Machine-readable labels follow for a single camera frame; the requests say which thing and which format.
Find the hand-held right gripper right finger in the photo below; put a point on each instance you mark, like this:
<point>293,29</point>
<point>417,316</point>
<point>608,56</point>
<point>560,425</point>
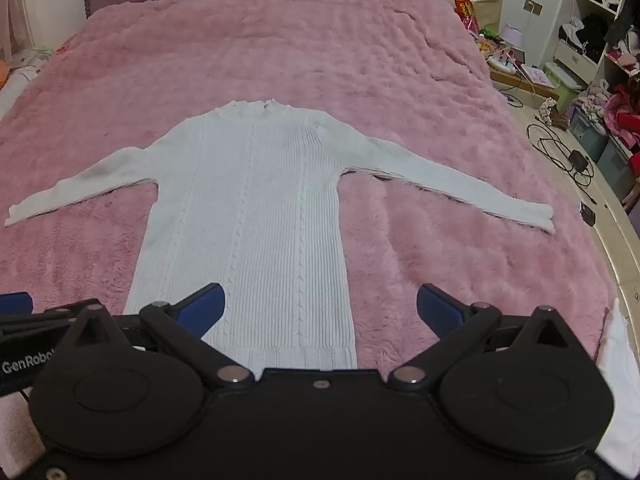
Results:
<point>440,310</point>

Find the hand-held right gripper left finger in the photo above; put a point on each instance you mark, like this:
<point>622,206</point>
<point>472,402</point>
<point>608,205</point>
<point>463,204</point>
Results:
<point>200,307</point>

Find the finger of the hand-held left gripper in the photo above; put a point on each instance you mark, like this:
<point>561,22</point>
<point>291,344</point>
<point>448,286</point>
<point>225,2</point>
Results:
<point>15,304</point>

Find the white knit sweater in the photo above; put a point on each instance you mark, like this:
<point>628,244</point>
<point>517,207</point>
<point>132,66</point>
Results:
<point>250,200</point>

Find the pile of pink clothes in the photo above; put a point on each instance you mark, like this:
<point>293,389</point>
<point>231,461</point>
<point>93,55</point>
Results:
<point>622,110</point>

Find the small black device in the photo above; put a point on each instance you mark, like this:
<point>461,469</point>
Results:
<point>588,214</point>

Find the white cloth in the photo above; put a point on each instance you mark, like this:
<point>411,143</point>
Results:
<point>620,375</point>

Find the black power adapter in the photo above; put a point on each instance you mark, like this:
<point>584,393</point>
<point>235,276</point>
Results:
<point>579,160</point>

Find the grey storage bin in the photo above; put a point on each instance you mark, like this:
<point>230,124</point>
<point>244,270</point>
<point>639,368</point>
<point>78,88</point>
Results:
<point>619,162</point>
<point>590,132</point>

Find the low wooden table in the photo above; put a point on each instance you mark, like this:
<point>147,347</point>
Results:
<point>525,85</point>

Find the printed white pillow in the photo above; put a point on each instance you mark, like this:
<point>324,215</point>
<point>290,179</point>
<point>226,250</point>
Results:
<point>27,60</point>

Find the green lidded storage box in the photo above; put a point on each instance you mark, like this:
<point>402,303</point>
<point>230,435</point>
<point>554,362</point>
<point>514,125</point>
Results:
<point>562,82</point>

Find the pink fluffy blanket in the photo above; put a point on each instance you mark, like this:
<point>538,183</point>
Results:
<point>350,50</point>

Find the small white table lamp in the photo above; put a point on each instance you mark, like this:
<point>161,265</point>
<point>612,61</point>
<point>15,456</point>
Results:
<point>512,37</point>

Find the red snack bag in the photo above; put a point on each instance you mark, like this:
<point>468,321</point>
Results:
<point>466,14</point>

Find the white shelf unit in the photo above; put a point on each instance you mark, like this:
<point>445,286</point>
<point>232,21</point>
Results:
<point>600,5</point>

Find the wall socket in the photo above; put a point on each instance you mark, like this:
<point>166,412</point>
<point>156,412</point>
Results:
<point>532,6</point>

